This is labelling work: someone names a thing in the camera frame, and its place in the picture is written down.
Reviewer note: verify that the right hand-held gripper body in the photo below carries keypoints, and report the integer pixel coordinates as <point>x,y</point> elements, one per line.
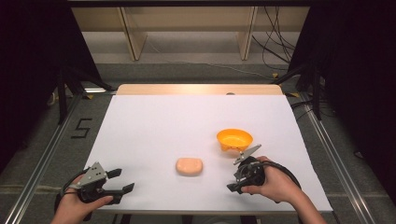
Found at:
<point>250,174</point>

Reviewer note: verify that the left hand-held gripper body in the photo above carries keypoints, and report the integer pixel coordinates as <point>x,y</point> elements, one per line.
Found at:
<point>92,178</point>

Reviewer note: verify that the person's right hand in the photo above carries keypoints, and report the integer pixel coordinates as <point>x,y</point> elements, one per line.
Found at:
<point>276,183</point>

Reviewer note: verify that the person's left hand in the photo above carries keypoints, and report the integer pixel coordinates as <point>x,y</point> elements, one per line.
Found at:
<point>72,207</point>

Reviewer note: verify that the orange plastic bowl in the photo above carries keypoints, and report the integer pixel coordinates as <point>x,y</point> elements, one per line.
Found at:
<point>234,139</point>

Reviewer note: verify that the peach-coloured bread roll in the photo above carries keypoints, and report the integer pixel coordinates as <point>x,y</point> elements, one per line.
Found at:
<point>189,166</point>

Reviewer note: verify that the white paper sheet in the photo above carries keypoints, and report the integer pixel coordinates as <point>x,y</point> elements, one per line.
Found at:
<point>155,130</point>

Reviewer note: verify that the yellow tape piece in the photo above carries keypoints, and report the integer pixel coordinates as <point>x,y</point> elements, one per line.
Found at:
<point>294,94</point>
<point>89,96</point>
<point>275,75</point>

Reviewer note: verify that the small grey table grommet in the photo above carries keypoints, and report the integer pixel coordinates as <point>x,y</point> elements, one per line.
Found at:
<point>230,93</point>

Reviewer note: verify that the black metal stand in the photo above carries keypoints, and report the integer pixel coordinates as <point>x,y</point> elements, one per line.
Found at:
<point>316,99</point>
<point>62,99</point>

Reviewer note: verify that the light wooden table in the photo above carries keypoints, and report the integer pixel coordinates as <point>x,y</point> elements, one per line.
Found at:
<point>186,89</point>

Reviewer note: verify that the black curtain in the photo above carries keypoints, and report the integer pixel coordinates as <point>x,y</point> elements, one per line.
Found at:
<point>34,62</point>
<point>358,77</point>

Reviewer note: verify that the light wooden shelf unit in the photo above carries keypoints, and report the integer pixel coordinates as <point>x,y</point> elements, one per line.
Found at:
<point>134,43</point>

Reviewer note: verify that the aluminium rail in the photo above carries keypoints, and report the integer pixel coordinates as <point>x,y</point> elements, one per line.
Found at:
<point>40,161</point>
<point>336,161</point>

